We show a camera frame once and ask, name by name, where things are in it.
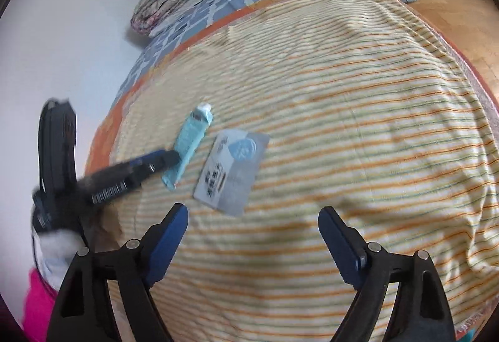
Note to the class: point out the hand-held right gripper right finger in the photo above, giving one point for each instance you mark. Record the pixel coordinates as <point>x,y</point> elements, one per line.
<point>343,248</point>

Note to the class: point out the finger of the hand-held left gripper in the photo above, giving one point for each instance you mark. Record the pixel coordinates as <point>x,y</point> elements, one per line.
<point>146,159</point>
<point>163,161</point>

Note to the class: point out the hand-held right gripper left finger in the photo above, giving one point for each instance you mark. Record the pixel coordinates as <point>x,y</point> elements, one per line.
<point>167,244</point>

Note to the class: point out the teal tube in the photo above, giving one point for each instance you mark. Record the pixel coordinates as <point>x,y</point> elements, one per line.
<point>191,135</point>

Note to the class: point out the orange blanket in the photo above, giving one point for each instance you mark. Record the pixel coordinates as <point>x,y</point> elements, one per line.
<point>101,139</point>

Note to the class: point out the grey printed packet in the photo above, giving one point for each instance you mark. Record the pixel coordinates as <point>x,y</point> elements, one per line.
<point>237,170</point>

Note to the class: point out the white cloth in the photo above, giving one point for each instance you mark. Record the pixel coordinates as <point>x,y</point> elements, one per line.
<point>58,250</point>

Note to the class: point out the pink cloth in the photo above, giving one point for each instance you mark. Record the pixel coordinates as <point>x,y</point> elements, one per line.
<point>39,307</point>

